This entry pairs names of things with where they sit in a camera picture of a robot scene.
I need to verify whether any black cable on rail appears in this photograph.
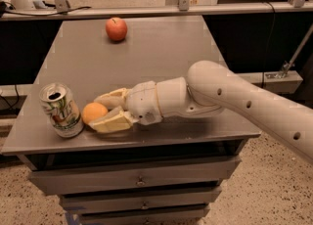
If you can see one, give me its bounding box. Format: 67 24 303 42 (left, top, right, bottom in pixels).
4 5 92 17

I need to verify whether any orange fruit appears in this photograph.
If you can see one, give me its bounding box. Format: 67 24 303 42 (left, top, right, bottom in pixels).
81 103 109 124

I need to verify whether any metal rail frame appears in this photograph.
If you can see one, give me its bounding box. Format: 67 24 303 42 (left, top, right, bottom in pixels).
1 0 313 21

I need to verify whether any grey drawer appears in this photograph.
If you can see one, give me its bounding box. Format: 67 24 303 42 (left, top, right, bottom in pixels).
29 156 241 195
79 204 209 225
61 186 221 214

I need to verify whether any bottom grey drawer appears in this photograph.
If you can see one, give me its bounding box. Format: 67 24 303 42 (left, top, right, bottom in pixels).
79 204 209 225

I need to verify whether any white 7up can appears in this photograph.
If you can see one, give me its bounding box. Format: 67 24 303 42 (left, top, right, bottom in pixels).
39 82 84 138

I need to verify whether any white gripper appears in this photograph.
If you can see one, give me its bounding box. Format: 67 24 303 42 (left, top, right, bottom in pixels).
89 81 162 133

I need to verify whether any top grey drawer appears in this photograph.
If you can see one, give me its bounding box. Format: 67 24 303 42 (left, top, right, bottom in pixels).
29 156 241 195

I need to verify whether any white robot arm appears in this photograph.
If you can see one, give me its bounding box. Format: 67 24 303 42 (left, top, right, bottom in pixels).
89 61 313 162

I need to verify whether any red apple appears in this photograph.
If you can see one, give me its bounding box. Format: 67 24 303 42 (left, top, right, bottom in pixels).
105 18 128 41

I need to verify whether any grey drawer cabinet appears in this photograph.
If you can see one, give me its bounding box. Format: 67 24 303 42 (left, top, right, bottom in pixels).
0 15 262 225

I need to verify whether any middle grey drawer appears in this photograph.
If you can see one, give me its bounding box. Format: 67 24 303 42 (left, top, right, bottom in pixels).
61 186 221 214

